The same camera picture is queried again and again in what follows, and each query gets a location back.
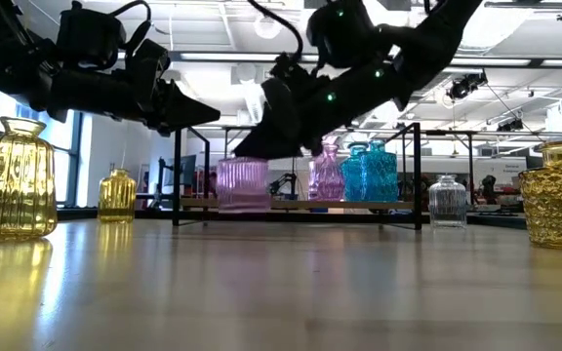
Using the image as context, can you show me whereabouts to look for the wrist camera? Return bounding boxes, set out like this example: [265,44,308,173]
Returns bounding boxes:
[132,37,172,69]
[268,51,334,93]

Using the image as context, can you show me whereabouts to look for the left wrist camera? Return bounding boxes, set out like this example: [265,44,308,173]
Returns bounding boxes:
[132,37,172,69]

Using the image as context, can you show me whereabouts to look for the wide yellow ribbed glass vase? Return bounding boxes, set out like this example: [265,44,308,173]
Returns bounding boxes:
[0,115,59,242]

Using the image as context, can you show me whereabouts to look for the ceiling light track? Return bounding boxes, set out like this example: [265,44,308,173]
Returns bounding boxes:
[171,51,562,68]

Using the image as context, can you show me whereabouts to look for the blue textured glass vase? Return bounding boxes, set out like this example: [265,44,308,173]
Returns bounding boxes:
[341,140,371,203]

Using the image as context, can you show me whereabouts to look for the black ceiling fixture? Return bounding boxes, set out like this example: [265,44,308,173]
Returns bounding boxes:
[496,116,525,133]

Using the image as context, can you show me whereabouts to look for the window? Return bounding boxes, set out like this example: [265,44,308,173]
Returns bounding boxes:
[0,85,85,206]

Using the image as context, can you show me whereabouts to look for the yellow bumpy glass vase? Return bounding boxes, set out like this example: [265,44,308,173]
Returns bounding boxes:
[519,139,562,251]

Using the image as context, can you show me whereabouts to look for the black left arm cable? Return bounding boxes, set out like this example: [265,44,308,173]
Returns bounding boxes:
[107,0,153,55]

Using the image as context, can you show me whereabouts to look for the white ventilation duct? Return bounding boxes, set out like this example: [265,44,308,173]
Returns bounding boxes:
[230,62,268,127]

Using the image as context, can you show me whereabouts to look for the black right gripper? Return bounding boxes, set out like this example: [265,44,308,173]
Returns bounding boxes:
[234,82,360,160]

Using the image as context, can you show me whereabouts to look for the black aluminium rig frame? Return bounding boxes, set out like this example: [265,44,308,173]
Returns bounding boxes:
[56,207,530,230]

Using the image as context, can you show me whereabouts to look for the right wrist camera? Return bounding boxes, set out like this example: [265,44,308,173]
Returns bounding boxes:
[268,51,334,93]

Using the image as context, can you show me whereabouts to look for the blue diamond-pattern glass vase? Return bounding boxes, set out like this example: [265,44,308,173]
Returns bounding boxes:
[360,138,400,204]

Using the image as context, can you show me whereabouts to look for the pink swirled glass vase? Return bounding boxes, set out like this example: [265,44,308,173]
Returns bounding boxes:
[309,142,346,203]

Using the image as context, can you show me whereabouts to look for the white ceiling ring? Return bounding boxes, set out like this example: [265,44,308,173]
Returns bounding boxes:
[254,14,282,40]

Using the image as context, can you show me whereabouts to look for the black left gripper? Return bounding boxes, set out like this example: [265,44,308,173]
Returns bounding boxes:
[132,67,222,137]

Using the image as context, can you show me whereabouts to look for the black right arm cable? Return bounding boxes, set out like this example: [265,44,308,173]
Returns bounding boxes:
[246,0,306,67]

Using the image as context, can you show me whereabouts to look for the narrow yellow ribbed glass vase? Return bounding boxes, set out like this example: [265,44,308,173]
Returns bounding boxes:
[97,168,138,224]

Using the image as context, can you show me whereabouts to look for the clear glass vase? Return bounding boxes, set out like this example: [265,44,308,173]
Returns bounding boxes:
[427,174,467,229]

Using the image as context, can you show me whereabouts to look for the silver air duct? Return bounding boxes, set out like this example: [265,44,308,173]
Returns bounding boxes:
[451,0,545,101]

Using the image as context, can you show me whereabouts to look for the black background rig frame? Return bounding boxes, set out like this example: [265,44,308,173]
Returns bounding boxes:
[182,124,298,197]
[424,129,477,196]

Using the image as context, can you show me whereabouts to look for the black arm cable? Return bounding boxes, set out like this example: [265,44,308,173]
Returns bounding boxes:
[246,0,306,67]
[107,0,153,55]

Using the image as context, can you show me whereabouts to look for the computer monitor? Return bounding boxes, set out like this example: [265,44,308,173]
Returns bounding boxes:
[163,154,198,191]

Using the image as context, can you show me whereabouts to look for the wooden shelf black frame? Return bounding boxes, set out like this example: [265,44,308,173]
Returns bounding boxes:
[171,118,422,231]

